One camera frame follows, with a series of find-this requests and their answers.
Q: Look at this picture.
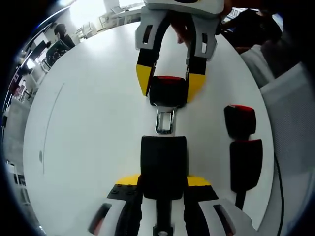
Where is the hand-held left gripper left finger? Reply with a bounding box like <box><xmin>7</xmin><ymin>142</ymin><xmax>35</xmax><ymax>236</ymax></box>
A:
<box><xmin>87</xmin><ymin>173</ymin><xmax>144</xmax><ymax>236</ymax></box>

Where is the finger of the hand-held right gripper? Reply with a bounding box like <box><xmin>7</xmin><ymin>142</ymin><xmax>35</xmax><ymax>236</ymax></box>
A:
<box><xmin>184</xmin><ymin>12</ymin><xmax>221</xmax><ymax>103</ymax></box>

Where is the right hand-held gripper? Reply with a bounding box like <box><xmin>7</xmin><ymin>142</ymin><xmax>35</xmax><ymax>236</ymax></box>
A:
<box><xmin>134</xmin><ymin>0</ymin><xmax>226</xmax><ymax>97</ymax></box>

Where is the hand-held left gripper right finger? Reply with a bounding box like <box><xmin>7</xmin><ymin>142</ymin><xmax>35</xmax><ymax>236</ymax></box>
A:
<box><xmin>183</xmin><ymin>175</ymin><xmax>259</xmax><ymax>236</ymax></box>

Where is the metal seat belt tongue piece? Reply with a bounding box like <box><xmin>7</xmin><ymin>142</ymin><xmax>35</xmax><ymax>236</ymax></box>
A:
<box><xmin>149</xmin><ymin>75</ymin><xmax>189</xmax><ymax>135</ymax></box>

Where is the black seat belt buckle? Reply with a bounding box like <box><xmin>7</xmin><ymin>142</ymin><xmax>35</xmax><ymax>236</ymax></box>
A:
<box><xmin>140</xmin><ymin>135</ymin><xmax>189</xmax><ymax>236</ymax></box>
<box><xmin>223</xmin><ymin>104</ymin><xmax>257</xmax><ymax>143</ymax></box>
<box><xmin>229</xmin><ymin>139</ymin><xmax>263</xmax><ymax>210</ymax></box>

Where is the white office desk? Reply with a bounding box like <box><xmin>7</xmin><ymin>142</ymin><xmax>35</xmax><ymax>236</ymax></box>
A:
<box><xmin>98</xmin><ymin>5</ymin><xmax>144</xmax><ymax>28</ymax></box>

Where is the white office chair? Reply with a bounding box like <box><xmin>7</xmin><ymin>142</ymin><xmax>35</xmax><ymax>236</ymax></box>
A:
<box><xmin>76</xmin><ymin>22</ymin><xmax>95</xmax><ymax>40</ymax></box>

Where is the person's body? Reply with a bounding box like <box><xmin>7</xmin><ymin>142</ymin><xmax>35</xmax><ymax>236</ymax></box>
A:
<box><xmin>220</xmin><ymin>7</ymin><xmax>306</xmax><ymax>87</ymax></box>

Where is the dark office chair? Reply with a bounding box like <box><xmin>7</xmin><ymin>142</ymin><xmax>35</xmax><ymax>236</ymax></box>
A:
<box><xmin>46</xmin><ymin>40</ymin><xmax>67</xmax><ymax>69</ymax></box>

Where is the black cable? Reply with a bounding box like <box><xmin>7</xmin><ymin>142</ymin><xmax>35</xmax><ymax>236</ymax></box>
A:
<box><xmin>273</xmin><ymin>147</ymin><xmax>286</xmax><ymax>236</ymax></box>

